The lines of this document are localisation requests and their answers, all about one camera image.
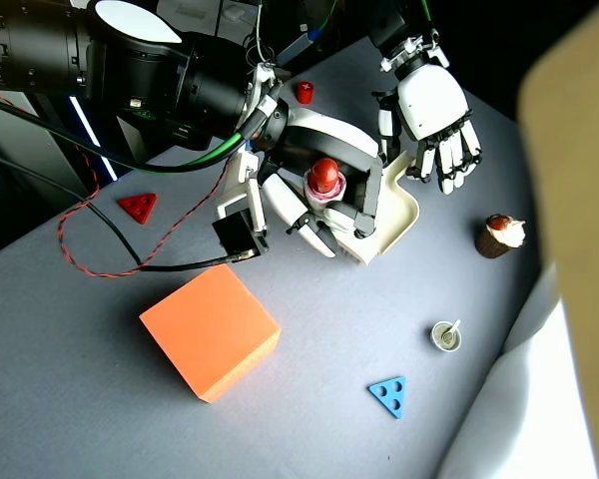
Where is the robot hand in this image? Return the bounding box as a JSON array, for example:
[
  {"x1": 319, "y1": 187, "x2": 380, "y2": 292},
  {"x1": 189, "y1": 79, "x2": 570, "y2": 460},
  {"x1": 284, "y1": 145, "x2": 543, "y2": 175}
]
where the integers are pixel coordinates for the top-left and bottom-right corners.
[
  {"x1": 372, "y1": 62, "x2": 483, "y2": 196},
  {"x1": 261, "y1": 107, "x2": 383, "y2": 259}
]

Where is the cream plastic dustpan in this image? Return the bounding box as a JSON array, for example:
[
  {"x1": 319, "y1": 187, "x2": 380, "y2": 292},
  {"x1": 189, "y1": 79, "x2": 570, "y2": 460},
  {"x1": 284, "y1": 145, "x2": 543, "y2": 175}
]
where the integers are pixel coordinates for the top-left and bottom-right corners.
[{"x1": 366, "y1": 149, "x2": 421, "y2": 258}]

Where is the grey-blue device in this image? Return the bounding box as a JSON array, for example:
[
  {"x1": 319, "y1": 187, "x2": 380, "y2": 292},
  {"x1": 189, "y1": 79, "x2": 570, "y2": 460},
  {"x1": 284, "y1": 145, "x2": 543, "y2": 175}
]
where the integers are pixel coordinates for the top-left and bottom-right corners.
[{"x1": 278, "y1": 27, "x2": 325, "y2": 67}]

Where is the toy cupcake with strawberry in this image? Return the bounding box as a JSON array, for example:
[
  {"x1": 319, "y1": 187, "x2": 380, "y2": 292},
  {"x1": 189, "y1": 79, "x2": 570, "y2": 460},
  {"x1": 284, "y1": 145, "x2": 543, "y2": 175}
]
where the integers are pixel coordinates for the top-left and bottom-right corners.
[{"x1": 474, "y1": 214, "x2": 527, "y2": 259}]

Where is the tan board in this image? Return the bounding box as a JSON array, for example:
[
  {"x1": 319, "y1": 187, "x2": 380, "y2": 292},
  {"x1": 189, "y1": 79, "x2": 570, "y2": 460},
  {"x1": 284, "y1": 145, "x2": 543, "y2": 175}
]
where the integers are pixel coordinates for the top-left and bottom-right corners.
[{"x1": 516, "y1": 0, "x2": 599, "y2": 479}]

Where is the grey table cloth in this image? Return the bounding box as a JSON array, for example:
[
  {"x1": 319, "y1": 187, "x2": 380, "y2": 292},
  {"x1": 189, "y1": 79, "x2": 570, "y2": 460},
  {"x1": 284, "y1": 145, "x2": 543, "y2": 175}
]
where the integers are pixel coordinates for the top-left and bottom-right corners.
[{"x1": 0, "y1": 37, "x2": 563, "y2": 479}]

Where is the red triangle block with holes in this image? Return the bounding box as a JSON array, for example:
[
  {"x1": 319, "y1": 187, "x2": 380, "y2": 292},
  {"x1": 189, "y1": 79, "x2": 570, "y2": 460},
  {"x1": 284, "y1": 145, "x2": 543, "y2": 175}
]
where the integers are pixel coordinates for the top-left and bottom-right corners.
[{"x1": 117, "y1": 193, "x2": 159, "y2": 226}]

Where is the blue light strip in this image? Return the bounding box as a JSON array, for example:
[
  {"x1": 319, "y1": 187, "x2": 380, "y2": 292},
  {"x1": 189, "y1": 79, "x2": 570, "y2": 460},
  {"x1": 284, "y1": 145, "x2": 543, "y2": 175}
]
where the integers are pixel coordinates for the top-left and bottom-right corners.
[{"x1": 68, "y1": 94, "x2": 119, "y2": 182}]

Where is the orange cube block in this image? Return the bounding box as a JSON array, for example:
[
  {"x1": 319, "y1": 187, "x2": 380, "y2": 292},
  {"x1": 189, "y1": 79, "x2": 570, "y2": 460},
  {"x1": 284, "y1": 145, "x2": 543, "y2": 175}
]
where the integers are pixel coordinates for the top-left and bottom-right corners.
[{"x1": 139, "y1": 262, "x2": 283, "y2": 404}]

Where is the small white cup with spoon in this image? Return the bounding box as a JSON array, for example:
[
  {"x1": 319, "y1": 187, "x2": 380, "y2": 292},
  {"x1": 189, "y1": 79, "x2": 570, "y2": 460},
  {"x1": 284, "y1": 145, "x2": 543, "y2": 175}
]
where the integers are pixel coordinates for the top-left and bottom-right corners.
[{"x1": 430, "y1": 318, "x2": 463, "y2": 353}]

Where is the blue triangle block with holes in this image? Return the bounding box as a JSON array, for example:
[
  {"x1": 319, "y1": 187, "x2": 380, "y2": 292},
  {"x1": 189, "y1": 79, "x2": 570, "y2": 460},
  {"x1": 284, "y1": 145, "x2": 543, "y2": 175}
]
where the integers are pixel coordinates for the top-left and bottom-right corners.
[{"x1": 367, "y1": 375, "x2": 408, "y2": 419}]

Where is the white cable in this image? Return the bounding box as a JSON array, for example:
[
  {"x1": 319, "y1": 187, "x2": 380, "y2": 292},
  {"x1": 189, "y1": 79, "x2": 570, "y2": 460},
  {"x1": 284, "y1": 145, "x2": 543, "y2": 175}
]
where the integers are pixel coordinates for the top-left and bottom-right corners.
[{"x1": 253, "y1": 0, "x2": 281, "y2": 67}]

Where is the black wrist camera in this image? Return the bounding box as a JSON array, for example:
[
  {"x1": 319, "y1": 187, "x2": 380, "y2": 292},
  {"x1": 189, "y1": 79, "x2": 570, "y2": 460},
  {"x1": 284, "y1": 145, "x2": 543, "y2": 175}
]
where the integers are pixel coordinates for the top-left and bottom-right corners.
[{"x1": 212, "y1": 149, "x2": 271, "y2": 259}]

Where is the green cable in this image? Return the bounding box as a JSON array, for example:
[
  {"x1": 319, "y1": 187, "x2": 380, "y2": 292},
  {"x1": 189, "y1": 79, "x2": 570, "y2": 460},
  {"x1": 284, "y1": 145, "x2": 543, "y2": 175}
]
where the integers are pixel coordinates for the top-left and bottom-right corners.
[{"x1": 0, "y1": 93, "x2": 252, "y2": 175}]

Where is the black camera cable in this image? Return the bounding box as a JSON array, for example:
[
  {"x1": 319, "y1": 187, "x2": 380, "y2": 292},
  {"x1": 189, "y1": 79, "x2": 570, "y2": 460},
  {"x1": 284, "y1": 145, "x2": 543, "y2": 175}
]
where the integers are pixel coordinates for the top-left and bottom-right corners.
[{"x1": 0, "y1": 144, "x2": 245, "y2": 273}]

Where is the red-black twisted cable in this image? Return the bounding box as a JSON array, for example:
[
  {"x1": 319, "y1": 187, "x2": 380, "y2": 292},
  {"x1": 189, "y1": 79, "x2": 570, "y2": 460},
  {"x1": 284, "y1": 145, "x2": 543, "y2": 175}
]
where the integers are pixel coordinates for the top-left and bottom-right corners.
[{"x1": 56, "y1": 144, "x2": 232, "y2": 278}]

